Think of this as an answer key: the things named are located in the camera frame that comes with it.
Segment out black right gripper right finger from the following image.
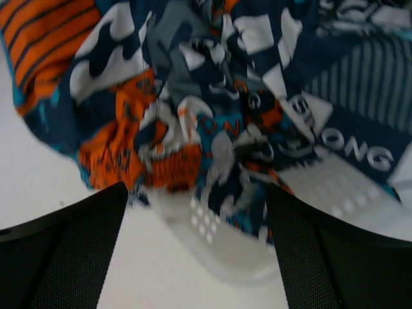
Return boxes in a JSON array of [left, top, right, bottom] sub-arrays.
[[266, 183, 411, 308]]

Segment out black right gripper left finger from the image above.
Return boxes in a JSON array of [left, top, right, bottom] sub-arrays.
[[1, 182, 128, 309]]

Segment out colourful patterned shorts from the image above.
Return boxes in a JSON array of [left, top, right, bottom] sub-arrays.
[[1, 1, 411, 244]]

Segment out white plastic mesh basket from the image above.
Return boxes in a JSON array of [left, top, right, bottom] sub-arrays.
[[149, 156, 411, 285]]

